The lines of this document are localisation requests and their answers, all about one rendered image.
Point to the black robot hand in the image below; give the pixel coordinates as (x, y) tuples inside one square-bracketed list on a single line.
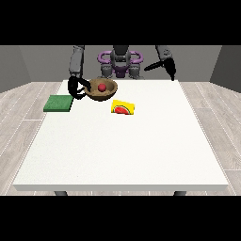
[(165, 66), (73, 87)]

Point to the brown wooden bowl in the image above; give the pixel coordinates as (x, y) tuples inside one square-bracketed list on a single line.
[(102, 91)]

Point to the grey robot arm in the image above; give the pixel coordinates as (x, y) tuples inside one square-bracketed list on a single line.
[(164, 52), (77, 62)]

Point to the green square pad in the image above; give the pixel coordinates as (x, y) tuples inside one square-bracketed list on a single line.
[(58, 103)]

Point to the small red ball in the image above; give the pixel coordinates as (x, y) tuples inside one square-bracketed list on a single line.
[(101, 87)]

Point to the yellow cup with melon print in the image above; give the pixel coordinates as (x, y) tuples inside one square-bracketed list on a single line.
[(123, 107)]

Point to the grey robot trunk purple rings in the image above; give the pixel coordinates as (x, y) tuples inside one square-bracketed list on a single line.
[(120, 64)]

